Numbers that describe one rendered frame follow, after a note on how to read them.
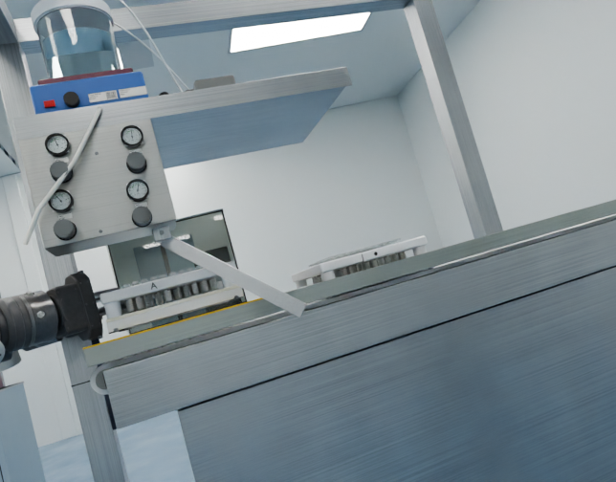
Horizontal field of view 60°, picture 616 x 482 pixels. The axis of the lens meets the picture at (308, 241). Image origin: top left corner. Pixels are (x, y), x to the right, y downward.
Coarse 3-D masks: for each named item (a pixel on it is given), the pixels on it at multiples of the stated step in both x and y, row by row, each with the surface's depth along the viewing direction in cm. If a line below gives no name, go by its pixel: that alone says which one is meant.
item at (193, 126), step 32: (160, 96) 96; (192, 96) 97; (224, 96) 99; (256, 96) 101; (288, 96) 106; (320, 96) 111; (32, 128) 89; (64, 128) 91; (160, 128) 104; (192, 128) 109; (224, 128) 114; (256, 128) 120; (288, 128) 127; (192, 160) 131
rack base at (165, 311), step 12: (228, 288) 99; (240, 288) 100; (180, 300) 96; (192, 300) 97; (204, 300) 98; (216, 300) 98; (228, 300) 106; (144, 312) 95; (156, 312) 95; (168, 312) 96; (180, 312) 96; (108, 324) 93; (120, 324) 93; (132, 324) 94
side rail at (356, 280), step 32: (544, 224) 118; (576, 224) 120; (416, 256) 108; (448, 256) 110; (320, 288) 102; (352, 288) 103; (192, 320) 94; (224, 320) 96; (96, 352) 90; (128, 352) 91
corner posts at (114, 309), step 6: (216, 282) 120; (222, 282) 121; (228, 282) 100; (222, 288) 120; (108, 306) 93; (114, 306) 94; (120, 306) 95; (108, 312) 93; (114, 312) 93; (120, 312) 94; (126, 312) 114
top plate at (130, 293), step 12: (168, 276) 97; (180, 276) 97; (192, 276) 98; (204, 276) 98; (216, 276) 102; (132, 288) 95; (144, 288) 95; (156, 288) 96; (168, 288) 97; (180, 288) 107; (108, 300) 93; (120, 300) 94; (144, 300) 117
